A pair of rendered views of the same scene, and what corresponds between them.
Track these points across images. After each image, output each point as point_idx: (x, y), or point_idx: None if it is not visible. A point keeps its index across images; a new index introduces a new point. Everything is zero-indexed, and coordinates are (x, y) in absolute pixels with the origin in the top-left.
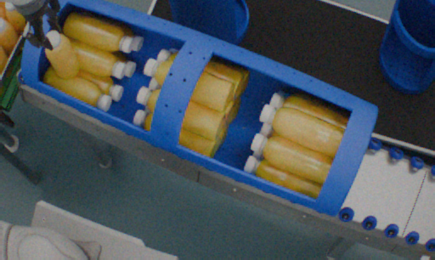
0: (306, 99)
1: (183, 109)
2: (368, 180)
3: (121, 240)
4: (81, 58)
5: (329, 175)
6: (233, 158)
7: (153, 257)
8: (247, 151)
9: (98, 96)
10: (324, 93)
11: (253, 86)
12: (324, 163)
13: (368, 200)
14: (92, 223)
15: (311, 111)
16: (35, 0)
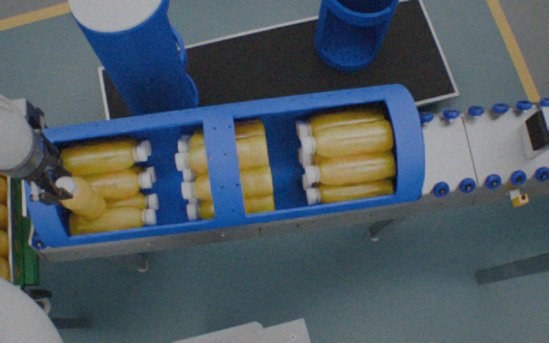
0: (329, 115)
1: (239, 181)
2: None
3: (244, 337)
4: (101, 189)
5: (400, 166)
6: (286, 200)
7: (283, 333)
8: (294, 187)
9: (141, 215)
10: (349, 99)
11: (268, 130)
12: (382, 159)
13: None
14: (200, 337)
15: (341, 122)
16: (32, 152)
